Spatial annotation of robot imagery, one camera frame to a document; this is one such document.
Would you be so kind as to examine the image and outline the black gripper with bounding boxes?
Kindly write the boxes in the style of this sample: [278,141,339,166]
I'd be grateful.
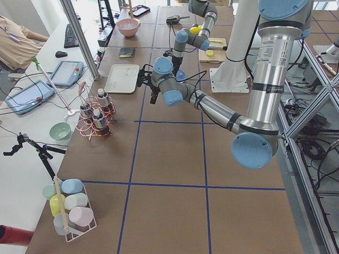
[172,54,182,69]
[148,77,160,104]

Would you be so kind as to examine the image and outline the seated person beige shirt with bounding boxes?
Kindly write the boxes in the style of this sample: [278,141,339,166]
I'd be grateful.
[1,16,49,71]

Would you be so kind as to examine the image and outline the dark tea bottle three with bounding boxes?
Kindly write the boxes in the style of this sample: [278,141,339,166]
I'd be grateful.
[93,109,107,135]

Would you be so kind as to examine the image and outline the blue teach pendant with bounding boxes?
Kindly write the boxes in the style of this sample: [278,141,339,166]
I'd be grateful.
[5,80,55,115]
[50,61,84,87]

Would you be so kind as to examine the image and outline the wooden cutting board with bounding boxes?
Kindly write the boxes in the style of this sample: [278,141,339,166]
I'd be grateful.
[198,38,227,62]

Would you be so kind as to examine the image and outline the white wire cup rack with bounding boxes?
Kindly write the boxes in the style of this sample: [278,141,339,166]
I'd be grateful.
[49,176,97,242]

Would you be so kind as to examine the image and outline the black computer mouse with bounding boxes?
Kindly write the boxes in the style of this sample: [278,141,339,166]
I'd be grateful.
[55,51,68,58]

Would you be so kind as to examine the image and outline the yellow lemon large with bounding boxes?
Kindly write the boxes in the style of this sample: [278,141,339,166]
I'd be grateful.
[190,27,201,35]

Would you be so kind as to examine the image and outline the black keyboard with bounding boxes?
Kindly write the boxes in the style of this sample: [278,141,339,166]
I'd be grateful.
[64,24,79,49]

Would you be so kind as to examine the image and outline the dark tea bottle one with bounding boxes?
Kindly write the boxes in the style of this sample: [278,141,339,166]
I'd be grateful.
[97,88,110,112]

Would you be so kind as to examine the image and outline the dark tea bottle two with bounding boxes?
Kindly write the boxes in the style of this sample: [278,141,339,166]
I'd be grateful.
[80,102,93,123]

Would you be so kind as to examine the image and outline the black camera tripod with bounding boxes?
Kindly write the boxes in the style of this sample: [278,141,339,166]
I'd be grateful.
[3,132,67,180]

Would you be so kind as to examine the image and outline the red cylinder object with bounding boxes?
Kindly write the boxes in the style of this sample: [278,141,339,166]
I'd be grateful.
[1,225,34,247]

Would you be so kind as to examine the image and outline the pink bowl of ice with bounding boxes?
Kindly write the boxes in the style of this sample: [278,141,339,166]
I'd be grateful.
[117,19,141,37]

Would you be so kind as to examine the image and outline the blue teach pendant far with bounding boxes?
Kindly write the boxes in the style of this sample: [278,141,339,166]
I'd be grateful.
[50,61,84,87]

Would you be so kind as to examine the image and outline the steel muddler rod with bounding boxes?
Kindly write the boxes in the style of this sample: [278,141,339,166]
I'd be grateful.
[208,46,227,51]

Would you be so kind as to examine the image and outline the copper wire bottle rack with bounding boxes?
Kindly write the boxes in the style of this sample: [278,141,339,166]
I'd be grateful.
[76,82,116,140]

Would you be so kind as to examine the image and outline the grey folded cloth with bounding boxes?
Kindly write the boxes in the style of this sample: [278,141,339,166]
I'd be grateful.
[119,47,136,58]

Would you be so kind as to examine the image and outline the cream bear tray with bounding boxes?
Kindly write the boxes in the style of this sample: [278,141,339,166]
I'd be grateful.
[104,64,139,94]

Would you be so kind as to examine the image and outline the metal ice scoop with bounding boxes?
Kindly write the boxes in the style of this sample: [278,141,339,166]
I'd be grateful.
[166,15,190,24]

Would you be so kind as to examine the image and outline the lemon half slice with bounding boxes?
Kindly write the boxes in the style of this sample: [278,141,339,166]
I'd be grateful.
[206,50,214,57]

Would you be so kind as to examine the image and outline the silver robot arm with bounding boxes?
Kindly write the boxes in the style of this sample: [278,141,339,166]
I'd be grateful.
[172,1,218,75]
[147,1,313,169]

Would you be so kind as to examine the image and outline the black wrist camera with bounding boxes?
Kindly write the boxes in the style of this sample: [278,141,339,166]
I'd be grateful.
[136,64,152,87]

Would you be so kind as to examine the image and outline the mint green bowl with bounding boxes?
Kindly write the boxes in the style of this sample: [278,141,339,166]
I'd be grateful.
[49,122,71,141]

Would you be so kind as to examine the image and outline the blue teach pendant near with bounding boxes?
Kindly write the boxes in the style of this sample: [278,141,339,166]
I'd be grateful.
[5,80,55,115]

